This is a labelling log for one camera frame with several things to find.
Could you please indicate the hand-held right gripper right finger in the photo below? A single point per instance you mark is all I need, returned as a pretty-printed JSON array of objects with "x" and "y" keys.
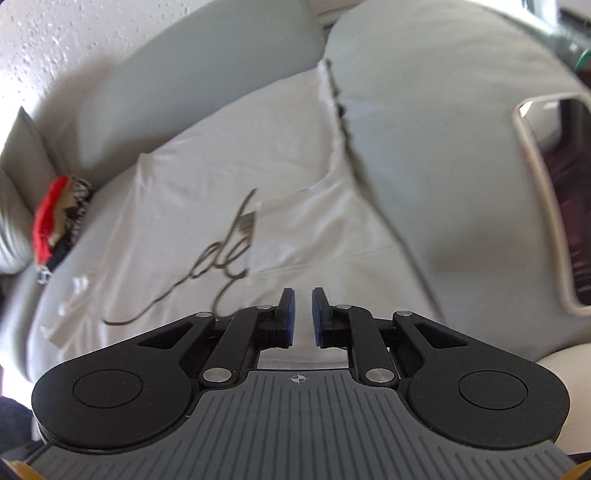
[{"x": 317, "y": 318}]

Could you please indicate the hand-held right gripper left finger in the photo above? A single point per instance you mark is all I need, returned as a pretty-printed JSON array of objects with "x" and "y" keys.
[{"x": 289, "y": 318}]

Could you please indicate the grey sofa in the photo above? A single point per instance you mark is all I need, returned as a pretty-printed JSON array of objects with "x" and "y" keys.
[{"x": 438, "y": 115}]

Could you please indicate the red and beige cloth item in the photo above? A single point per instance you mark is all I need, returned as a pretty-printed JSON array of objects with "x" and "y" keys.
[{"x": 51, "y": 217}]

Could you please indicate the smartphone in beige case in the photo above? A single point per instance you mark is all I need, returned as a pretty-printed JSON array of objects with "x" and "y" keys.
[{"x": 570, "y": 194}]

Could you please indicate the dark cloth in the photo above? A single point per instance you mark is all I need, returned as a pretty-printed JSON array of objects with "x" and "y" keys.
[{"x": 14, "y": 429}]

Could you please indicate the grey throw pillow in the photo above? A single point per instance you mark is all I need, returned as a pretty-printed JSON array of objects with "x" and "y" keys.
[{"x": 23, "y": 184}]

